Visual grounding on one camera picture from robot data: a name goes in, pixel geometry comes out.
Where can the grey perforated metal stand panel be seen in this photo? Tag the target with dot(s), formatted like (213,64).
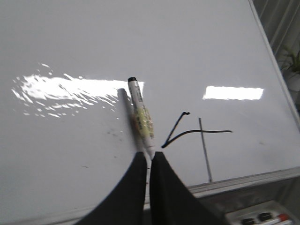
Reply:
(285,192)

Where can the taped black whiteboard marker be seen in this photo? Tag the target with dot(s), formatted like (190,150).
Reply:
(144,122)

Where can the black capped whiteboard marker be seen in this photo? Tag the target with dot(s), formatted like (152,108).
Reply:
(264,216)

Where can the white whiteboard with frame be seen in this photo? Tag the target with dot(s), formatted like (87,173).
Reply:
(220,109)

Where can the white marker tray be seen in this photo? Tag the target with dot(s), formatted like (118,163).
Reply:
(235,217)

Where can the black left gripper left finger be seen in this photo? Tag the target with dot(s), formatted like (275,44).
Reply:
(124,205)

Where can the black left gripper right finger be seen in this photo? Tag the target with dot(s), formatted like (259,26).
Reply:
(171,203)

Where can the red capped whiteboard marker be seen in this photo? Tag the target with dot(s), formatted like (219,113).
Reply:
(280,218)

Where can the green potted plant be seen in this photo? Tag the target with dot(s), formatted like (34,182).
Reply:
(291,68)

